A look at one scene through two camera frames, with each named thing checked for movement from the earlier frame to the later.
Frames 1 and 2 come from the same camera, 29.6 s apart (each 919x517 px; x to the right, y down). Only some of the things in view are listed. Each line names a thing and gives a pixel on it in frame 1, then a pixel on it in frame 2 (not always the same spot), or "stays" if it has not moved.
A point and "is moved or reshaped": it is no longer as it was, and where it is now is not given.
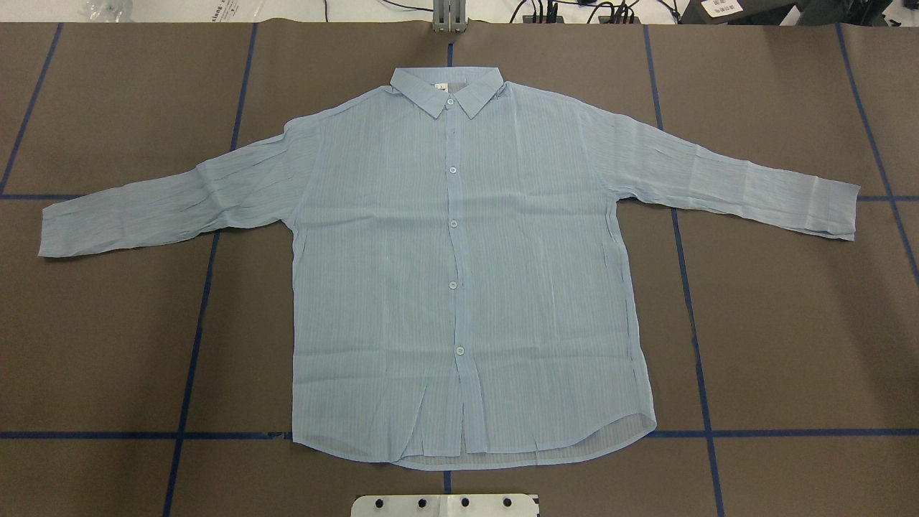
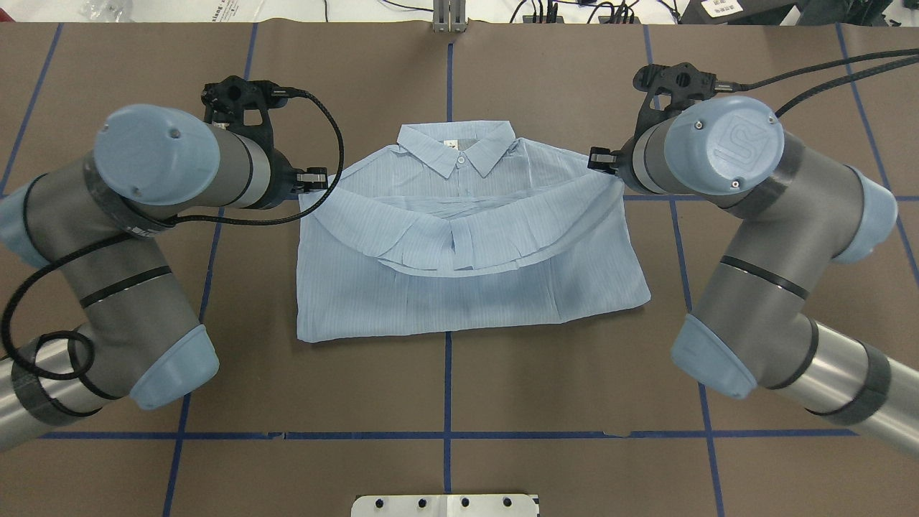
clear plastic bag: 108,11 stays
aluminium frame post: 449,16 stays
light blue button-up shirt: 463,289 is moved or reshaped
